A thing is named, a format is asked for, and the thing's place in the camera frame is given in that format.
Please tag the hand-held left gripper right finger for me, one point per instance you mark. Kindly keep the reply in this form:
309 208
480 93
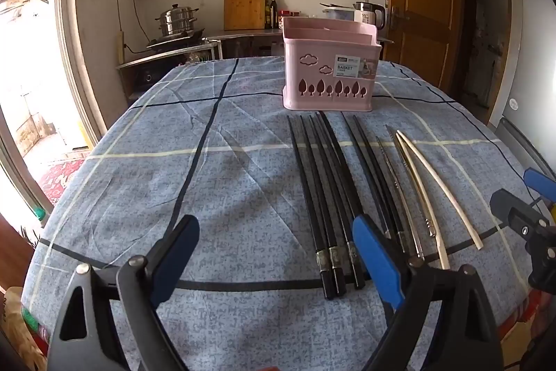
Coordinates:
378 258

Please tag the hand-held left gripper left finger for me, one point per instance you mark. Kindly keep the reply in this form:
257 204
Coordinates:
173 262

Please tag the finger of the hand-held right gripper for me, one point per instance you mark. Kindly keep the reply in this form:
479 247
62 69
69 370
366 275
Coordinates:
521 219
541 182

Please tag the cream chopstick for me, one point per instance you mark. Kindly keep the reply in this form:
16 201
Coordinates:
443 256
475 238

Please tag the pink plastic utensil basket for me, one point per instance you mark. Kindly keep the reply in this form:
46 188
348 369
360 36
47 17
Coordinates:
304 75

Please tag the blue checked tablecloth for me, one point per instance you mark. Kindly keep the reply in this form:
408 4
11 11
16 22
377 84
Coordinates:
217 179

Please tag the white refrigerator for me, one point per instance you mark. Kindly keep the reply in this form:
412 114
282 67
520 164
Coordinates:
536 49

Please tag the red patterned rug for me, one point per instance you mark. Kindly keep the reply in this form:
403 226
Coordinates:
61 179

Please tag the wooden door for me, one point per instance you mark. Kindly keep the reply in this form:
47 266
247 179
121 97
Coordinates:
421 6

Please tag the gas stove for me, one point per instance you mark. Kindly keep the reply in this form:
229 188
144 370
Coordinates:
173 41

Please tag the metal kitchen counter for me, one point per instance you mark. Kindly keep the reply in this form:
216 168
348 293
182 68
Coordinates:
243 34

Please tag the steel steamer pot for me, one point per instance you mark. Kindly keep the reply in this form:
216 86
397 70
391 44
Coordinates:
178 21

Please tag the electric kettle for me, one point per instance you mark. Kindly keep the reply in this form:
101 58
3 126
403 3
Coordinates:
369 12

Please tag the clear plastic container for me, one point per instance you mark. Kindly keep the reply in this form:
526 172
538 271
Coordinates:
339 11

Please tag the red jar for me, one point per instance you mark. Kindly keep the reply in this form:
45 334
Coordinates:
289 13

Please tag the dark oil bottle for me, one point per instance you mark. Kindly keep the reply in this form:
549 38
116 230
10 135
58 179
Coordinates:
273 14

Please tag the wooden cutting board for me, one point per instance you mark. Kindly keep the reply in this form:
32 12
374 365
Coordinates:
243 6

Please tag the wall power strip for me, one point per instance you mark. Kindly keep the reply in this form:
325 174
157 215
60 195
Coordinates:
120 49

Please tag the white sliding door frame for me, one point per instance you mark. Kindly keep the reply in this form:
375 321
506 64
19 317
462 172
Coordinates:
74 49

